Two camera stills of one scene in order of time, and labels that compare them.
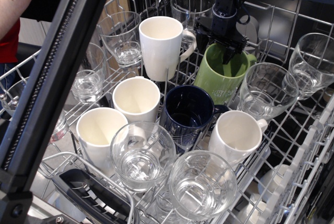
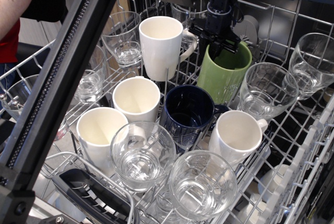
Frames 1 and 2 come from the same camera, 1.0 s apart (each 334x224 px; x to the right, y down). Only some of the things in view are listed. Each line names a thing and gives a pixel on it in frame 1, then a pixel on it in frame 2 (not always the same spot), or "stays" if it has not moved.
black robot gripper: (221, 26) → (217, 27)
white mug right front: (236, 135) stays
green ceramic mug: (222, 80) stays
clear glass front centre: (142, 153) stays
